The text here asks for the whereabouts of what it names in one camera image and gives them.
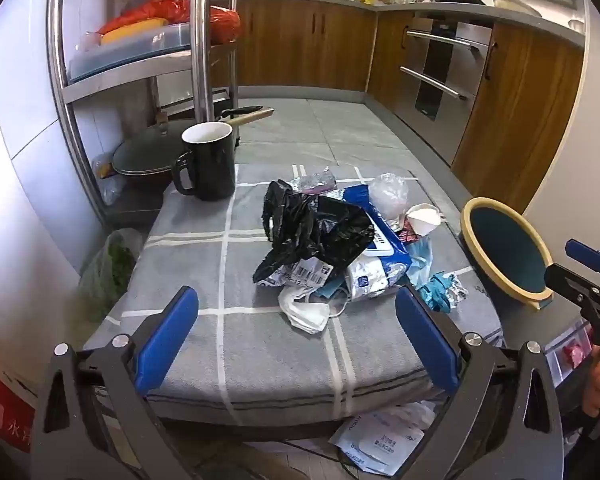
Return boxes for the black plastic bag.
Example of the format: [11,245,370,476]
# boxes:
[252,179,377,286]

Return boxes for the white blue packet on floor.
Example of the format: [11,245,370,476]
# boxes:
[329,399,438,477]

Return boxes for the white face mask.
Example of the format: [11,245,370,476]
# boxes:
[278,285,351,336]

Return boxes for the white plate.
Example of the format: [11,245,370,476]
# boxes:
[492,0,545,19]

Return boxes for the black mug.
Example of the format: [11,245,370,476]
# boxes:
[171,121,238,202]

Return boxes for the white barcode label packet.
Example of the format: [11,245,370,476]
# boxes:
[259,256,347,290]

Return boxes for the bag of green vegetables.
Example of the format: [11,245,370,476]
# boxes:
[77,228,143,323]

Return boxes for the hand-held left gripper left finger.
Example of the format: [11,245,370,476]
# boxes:
[30,285,201,480]

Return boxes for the teal bin with yellow rim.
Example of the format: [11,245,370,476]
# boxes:
[460,197,555,311]

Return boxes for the wooden kitchen cabinets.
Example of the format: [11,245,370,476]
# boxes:
[232,0,587,217]

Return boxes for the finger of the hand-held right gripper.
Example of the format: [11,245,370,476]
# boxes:
[544,261,600,311]
[565,238,600,281]

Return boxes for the stainless steel oven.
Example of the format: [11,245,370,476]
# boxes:
[396,12,493,167]

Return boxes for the black pan handle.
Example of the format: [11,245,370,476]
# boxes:
[219,105,264,122]

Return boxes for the small clear plastic bag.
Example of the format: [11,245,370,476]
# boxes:
[91,154,127,207]

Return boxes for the white paper cone cup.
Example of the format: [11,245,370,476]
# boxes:
[405,203,444,239]

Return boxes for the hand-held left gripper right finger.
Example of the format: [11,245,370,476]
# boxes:
[394,284,566,480]

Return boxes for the blue white wet wipes packet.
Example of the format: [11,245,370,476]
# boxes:
[341,184,414,303]

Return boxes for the metal shelf rack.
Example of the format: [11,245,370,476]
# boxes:
[46,0,242,226]

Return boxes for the red box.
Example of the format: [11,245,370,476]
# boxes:
[0,357,37,463]

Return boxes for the teal crumpled wrapper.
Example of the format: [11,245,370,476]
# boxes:
[416,270,470,315]

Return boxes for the clear plastic drawer box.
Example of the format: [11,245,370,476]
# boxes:
[544,321,595,388]

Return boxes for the wok with glass lid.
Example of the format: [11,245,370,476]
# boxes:
[111,110,241,192]

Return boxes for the grey checked cloth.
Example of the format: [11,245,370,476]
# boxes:
[82,162,503,415]

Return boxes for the red plastic bag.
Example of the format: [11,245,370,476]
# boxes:
[99,0,242,45]

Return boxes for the wooden pan handle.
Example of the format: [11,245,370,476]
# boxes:
[227,107,276,130]

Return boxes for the yellow packet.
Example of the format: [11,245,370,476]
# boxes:
[101,17,170,45]

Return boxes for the purple foil wrapper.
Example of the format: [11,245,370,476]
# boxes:
[289,166,339,196]

